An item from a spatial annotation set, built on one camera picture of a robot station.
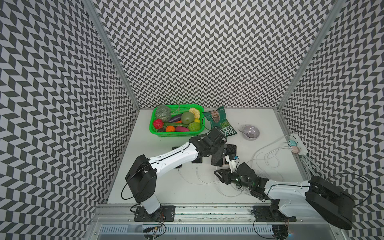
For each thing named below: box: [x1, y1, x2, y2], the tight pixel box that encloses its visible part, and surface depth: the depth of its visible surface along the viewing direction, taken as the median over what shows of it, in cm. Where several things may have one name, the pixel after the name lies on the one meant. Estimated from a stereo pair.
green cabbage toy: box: [155, 105, 171, 122], surface depth 103 cm
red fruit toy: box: [153, 118, 164, 129], surface depth 101 cm
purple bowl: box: [243, 125, 260, 140], surface depth 101 cm
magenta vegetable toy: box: [175, 126, 190, 132], surface depth 101 cm
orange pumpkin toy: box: [165, 125, 176, 132], surface depth 101 cm
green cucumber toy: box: [164, 122, 188, 127], surface depth 104 cm
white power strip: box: [289, 133, 309, 155], surface depth 98 cm
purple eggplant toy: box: [168, 113, 183, 123], surface depth 107 cm
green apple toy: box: [181, 111, 195, 125], surface depth 106 cm
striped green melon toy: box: [187, 122, 202, 132], surface depth 98 cm
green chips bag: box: [202, 106, 238, 138], surface depth 104 cm
